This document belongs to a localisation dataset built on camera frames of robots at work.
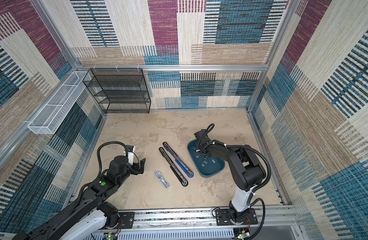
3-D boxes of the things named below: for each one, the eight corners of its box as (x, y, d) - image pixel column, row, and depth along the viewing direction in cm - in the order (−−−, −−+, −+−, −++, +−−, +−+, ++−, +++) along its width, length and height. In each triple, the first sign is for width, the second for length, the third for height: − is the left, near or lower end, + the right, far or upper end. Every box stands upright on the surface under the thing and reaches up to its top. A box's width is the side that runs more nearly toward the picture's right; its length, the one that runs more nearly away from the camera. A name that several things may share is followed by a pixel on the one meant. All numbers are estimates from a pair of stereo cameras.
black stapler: (184, 187, 85) (184, 186, 83) (158, 151, 100) (158, 148, 98) (189, 184, 86) (189, 182, 84) (163, 148, 101) (162, 146, 99)
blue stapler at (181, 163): (189, 179, 87) (189, 178, 86) (162, 145, 102) (162, 143, 100) (194, 175, 89) (194, 174, 87) (167, 142, 103) (166, 140, 102)
